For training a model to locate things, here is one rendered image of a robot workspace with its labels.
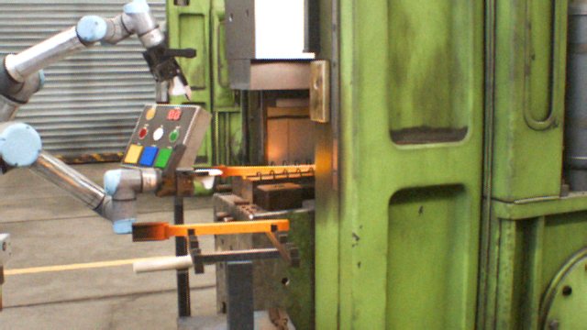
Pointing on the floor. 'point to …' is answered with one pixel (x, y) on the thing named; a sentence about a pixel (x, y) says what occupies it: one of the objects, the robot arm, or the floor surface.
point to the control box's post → (181, 256)
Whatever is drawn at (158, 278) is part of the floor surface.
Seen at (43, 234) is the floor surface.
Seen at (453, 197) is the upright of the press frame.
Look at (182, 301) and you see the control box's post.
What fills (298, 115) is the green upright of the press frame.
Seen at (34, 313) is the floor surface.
